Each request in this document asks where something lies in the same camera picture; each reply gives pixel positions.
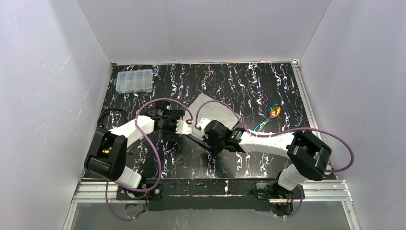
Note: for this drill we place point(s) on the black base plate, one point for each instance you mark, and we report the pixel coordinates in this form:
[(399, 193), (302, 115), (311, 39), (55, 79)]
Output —
[(263, 190), (128, 195)]

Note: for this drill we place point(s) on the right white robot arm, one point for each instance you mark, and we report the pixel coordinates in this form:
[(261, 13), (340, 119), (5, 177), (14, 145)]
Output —
[(309, 154)]

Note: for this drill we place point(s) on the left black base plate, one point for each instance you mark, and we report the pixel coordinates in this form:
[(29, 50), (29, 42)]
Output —
[(128, 195)]

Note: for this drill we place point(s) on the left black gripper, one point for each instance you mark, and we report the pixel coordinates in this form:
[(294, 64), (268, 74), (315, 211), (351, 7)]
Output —
[(169, 133)]

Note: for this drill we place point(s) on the aluminium front rail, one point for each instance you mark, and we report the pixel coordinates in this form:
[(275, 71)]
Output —
[(98, 191)]

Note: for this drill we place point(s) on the blue metallic fork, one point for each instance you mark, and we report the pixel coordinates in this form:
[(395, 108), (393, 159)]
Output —
[(257, 127)]

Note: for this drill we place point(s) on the clear plastic organizer box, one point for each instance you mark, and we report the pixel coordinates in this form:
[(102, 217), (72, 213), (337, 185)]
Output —
[(134, 81)]

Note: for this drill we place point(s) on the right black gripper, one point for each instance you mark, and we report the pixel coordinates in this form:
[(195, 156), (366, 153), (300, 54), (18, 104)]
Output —
[(203, 139)]

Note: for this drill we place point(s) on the iridescent gold spoon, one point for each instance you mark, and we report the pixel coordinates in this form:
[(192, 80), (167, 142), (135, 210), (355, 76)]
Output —
[(274, 113)]

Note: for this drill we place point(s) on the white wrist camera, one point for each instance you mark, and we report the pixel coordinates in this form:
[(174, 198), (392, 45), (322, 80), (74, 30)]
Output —
[(200, 125), (184, 127)]

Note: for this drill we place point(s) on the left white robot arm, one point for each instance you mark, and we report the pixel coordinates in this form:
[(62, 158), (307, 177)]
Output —
[(107, 153)]

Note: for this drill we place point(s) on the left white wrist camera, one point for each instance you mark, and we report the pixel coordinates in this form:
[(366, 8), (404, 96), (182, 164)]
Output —
[(184, 127)]

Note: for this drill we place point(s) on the grey cloth napkin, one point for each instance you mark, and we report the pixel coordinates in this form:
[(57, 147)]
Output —
[(211, 111)]

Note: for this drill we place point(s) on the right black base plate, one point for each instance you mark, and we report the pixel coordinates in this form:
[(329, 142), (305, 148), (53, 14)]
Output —
[(263, 190)]

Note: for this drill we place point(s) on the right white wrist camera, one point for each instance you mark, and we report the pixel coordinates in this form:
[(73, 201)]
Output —
[(200, 125)]

